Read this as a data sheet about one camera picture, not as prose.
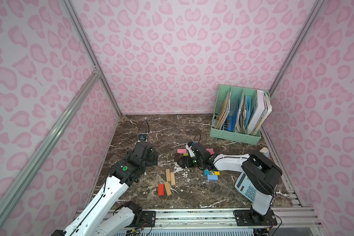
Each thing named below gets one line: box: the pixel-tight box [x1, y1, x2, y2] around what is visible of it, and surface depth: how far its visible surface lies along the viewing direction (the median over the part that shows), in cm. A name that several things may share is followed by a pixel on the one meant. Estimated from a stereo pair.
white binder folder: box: [248, 89, 268, 134], surface depth 94 cm
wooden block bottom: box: [164, 181, 172, 196], surface depth 84 cm
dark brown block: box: [174, 152, 180, 163], surface depth 97 cm
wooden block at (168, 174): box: [165, 168, 171, 182], surface depth 88 cm
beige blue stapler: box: [259, 147, 270, 158], surface depth 96 cm
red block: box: [157, 183, 165, 196], surface depth 84 cm
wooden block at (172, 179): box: [170, 172, 177, 186], surface depth 87 cm
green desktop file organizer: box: [209, 84, 270, 146], surface depth 99 cm
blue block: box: [207, 174, 219, 181], surface depth 88 cm
